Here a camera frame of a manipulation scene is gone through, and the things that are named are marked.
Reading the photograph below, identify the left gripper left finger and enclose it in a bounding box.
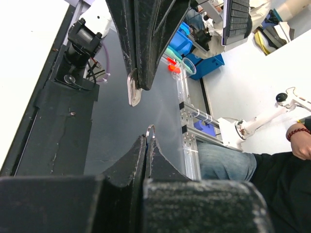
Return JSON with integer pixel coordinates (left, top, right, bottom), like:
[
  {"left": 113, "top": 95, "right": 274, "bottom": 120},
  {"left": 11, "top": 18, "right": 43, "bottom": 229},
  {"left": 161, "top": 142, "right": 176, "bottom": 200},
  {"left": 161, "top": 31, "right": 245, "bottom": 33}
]
[{"left": 0, "top": 135, "right": 146, "bottom": 233}]

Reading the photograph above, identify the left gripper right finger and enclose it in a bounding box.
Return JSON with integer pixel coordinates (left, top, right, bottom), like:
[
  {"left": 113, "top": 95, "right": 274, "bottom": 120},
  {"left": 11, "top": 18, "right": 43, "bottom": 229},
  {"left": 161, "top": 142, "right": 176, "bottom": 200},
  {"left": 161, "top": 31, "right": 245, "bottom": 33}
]
[{"left": 143, "top": 138, "right": 274, "bottom": 233}]

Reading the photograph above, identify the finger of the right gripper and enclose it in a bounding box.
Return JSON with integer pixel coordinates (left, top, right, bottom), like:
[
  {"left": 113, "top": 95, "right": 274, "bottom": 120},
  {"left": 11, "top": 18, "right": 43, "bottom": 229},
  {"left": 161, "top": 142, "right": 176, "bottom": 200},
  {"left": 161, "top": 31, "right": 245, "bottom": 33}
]
[
  {"left": 134, "top": 0, "right": 190, "bottom": 90},
  {"left": 106, "top": 0, "right": 138, "bottom": 80}
]

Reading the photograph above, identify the silver key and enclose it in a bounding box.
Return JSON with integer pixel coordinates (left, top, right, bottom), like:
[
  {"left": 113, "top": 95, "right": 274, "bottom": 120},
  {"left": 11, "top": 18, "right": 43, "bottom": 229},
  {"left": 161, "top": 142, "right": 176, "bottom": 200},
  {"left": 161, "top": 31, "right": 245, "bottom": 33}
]
[{"left": 127, "top": 68, "right": 142, "bottom": 107}]

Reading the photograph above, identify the blue key tag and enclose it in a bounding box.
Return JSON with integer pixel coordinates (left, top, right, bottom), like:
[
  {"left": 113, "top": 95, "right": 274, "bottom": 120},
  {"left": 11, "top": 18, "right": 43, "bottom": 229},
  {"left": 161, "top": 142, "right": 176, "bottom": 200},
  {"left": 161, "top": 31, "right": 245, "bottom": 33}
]
[{"left": 145, "top": 124, "right": 156, "bottom": 154}]

